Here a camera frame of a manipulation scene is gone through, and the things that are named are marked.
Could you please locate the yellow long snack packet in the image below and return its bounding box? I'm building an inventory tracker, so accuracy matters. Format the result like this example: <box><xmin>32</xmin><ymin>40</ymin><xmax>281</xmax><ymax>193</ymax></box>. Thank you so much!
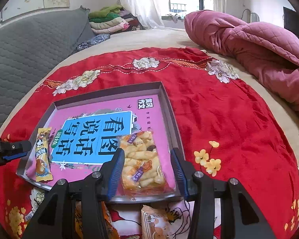
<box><xmin>35</xmin><ymin>127</ymin><xmax>53</xmax><ymax>182</ymax></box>

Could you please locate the clear bag of rice crackers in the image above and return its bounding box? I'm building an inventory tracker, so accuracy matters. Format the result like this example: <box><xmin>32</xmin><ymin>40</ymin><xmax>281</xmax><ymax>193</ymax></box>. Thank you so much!
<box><xmin>117</xmin><ymin>131</ymin><xmax>172</xmax><ymax>196</ymax></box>

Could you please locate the orange clear snack bag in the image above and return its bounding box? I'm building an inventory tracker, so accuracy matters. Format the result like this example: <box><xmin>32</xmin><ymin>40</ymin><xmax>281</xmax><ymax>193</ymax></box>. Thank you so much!
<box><xmin>75</xmin><ymin>201</ymin><xmax>120</xmax><ymax>239</ymax></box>

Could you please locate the pink book with blue label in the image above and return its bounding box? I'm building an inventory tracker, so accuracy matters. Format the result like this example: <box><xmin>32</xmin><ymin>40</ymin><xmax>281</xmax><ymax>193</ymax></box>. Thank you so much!
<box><xmin>26</xmin><ymin>94</ymin><xmax>177</xmax><ymax>197</ymax></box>

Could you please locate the beige cartoon snack packet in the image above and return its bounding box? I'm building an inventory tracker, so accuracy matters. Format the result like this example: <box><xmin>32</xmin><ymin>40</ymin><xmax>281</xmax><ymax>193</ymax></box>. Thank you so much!
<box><xmin>141</xmin><ymin>205</ymin><xmax>180</xmax><ymax>238</ymax></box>

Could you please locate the grey quilted headboard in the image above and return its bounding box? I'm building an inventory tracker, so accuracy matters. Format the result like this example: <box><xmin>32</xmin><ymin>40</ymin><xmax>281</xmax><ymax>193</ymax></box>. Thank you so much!
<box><xmin>0</xmin><ymin>7</ymin><xmax>94</xmax><ymax>128</ymax></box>

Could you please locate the dark patterned cloth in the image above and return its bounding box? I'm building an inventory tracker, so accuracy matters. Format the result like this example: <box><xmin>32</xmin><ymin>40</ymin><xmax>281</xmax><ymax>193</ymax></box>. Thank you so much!
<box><xmin>75</xmin><ymin>34</ymin><xmax>111</xmax><ymax>52</ymax></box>

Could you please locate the stack of folded clothes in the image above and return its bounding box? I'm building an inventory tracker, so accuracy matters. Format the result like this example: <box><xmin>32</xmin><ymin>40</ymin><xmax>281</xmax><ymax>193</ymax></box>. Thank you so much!
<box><xmin>89</xmin><ymin>5</ymin><xmax>141</xmax><ymax>35</ymax></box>

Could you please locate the pink quilted duvet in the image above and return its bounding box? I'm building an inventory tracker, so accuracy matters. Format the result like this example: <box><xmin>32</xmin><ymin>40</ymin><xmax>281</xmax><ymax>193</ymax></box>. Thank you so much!
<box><xmin>185</xmin><ymin>10</ymin><xmax>299</xmax><ymax>111</ymax></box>

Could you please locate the beige bed sheet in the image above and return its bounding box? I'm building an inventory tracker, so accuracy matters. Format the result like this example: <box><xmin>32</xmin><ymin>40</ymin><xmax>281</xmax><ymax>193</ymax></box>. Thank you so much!
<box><xmin>0</xmin><ymin>27</ymin><xmax>299</xmax><ymax>169</ymax></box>

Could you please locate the white curtain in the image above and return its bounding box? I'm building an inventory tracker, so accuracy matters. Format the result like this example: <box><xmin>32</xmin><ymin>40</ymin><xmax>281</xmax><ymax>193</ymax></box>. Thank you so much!
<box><xmin>119</xmin><ymin>0</ymin><xmax>164</xmax><ymax>29</ymax></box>

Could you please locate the black television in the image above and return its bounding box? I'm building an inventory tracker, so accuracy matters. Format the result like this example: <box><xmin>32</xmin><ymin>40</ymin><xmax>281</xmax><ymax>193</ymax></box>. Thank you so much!
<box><xmin>284</xmin><ymin>7</ymin><xmax>299</xmax><ymax>38</ymax></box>

